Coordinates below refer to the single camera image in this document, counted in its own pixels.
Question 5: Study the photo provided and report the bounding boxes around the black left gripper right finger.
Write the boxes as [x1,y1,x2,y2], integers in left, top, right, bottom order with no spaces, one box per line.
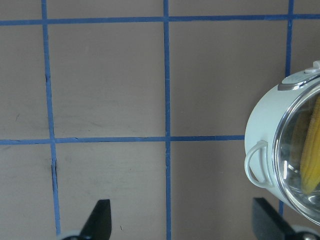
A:
[252,197,320,240]

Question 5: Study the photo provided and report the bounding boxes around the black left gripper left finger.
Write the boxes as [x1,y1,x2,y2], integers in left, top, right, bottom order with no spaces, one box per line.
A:
[61,199,112,240]

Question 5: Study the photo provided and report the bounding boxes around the white cooking pot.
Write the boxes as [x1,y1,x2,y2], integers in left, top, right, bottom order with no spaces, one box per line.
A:
[244,59,320,226]

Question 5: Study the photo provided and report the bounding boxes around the glass pot lid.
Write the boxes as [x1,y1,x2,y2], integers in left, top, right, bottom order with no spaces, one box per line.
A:
[272,80,320,224]

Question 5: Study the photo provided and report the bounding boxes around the yellow corn cob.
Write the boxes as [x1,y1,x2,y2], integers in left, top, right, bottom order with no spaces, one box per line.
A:
[292,96,320,195]

